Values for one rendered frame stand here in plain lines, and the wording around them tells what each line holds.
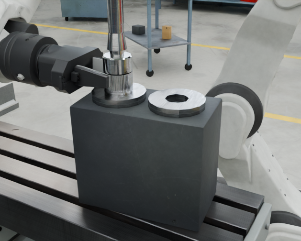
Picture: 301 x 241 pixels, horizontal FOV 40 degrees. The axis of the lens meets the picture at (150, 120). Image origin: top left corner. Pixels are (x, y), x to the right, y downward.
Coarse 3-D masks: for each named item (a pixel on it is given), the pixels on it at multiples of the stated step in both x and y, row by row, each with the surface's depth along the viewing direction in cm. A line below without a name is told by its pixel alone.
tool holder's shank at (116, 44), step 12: (108, 0) 60; (120, 0) 60; (108, 12) 61; (120, 12) 61; (108, 24) 62; (120, 24) 62; (108, 36) 63; (120, 36) 62; (108, 48) 63; (120, 48) 63
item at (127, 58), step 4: (108, 52) 66; (124, 52) 66; (104, 56) 64; (108, 56) 64; (112, 56) 63; (120, 56) 63; (124, 56) 63; (128, 56) 63; (104, 60) 63; (108, 60) 63; (112, 60) 62; (116, 60) 62; (120, 60) 62; (124, 60) 63; (128, 60) 63; (108, 64) 63; (112, 64) 63; (116, 64) 63; (120, 64) 63; (124, 64) 63
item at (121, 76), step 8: (104, 64) 64; (128, 64) 64; (104, 72) 64; (112, 72) 63; (120, 72) 63; (128, 72) 64; (112, 80) 64; (120, 80) 64; (128, 80) 65; (104, 88) 66; (112, 88) 64; (120, 88) 64; (128, 88) 65
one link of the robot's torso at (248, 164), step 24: (216, 96) 91; (240, 96) 90; (240, 120) 90; (240, 144) 92; (264, 144) 104; (240, 168) 97; (264, 168) 98; (264, 192) 100; (288, 192) 103; (288, 216) 99
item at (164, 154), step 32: (96, 96) 65; (128, 96) 65; (160, 96) 64; (192, 96) 64; (96, 128) 64; (128, 128) 62; (160, 128) 60; (192, 128) 58; (96, 160) 67; (128, 160) 64; (160, 160) 62; (192, 160) 60; (96, 192) 70; (128, 192) 67; (160, 192) 65; (192, 192) 62; (192, 224) 65
